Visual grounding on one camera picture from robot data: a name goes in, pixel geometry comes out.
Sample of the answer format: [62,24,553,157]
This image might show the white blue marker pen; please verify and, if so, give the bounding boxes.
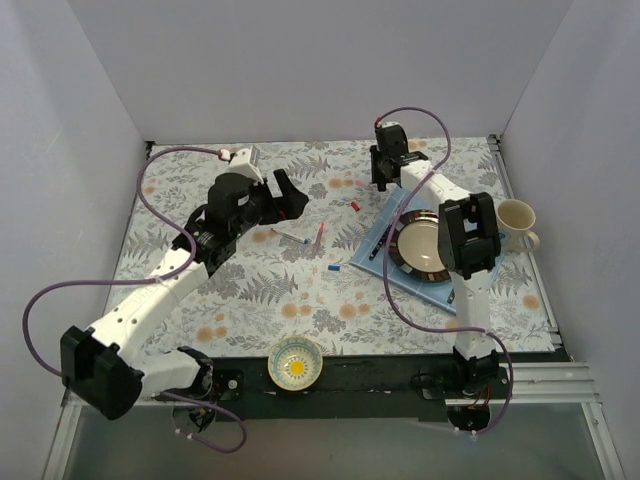
[271,228,311,245]

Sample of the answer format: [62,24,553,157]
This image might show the pink marker pen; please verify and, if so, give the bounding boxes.
[312,222,325,255]

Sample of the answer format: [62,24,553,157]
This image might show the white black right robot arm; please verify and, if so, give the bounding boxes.
[370,119,501,398]

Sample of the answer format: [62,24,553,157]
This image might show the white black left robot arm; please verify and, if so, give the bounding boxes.
[60,169,309,420]

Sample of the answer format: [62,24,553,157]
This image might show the striped rim cream plate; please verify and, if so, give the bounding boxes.
[389,209,450,283]

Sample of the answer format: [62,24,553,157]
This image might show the light blue checkered napkin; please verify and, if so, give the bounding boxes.
[349,187,501,316]

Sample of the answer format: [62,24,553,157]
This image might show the floral patterned tablecloth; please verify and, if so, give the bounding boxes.
[115,137,555,357]

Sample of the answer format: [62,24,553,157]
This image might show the cream painted mug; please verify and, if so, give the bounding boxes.
[496,199,540,253]

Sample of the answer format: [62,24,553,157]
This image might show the yellow centre patterned bowl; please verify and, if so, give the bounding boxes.
[267,335,324,392]

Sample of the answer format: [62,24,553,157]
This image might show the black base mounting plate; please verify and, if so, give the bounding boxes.
[159,352,571,424]

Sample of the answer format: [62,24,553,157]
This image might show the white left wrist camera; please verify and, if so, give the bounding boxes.
[227,147,263,184]

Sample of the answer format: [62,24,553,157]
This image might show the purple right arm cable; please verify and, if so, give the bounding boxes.
[372,105,514,437]

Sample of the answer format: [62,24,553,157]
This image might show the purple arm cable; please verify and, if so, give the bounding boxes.
[22,144,249,454]
[372,105,514,437]

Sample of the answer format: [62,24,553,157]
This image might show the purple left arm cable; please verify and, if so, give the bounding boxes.
[22,144,249,454]

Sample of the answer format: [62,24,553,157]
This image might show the aluminium frame rail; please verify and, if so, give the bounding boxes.
[442,363,625,479]

